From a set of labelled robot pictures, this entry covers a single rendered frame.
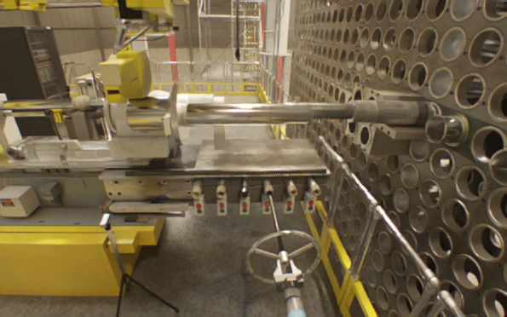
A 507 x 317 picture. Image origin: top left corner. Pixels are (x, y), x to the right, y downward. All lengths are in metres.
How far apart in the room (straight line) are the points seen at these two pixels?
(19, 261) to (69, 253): 0.42
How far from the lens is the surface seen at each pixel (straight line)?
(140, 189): 2.12
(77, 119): 2.49
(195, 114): 1.52
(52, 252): 2.30
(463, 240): 2.34
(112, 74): 1.36
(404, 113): 2.25
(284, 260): 1.34
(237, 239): 2.67
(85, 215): 2.37
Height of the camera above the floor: 1.89
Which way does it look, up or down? 27 degrees down
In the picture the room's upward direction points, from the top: 2 degrees clockwise
